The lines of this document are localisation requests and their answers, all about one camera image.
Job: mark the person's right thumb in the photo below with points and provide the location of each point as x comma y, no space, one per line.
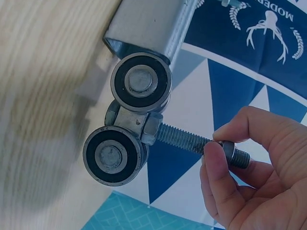
254,129

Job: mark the roller trolley with black-sealed bearings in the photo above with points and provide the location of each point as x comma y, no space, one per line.
130,119

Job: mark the person's right hand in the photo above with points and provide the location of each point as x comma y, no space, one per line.
283,177

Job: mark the silver steel rail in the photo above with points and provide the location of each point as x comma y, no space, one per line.
148,24

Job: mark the person's right fingers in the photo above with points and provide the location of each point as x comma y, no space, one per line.
221,175

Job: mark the silver threaded bolt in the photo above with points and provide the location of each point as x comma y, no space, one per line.
235,3
184,138

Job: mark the dark round metal nut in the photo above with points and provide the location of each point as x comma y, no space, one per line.
228,149

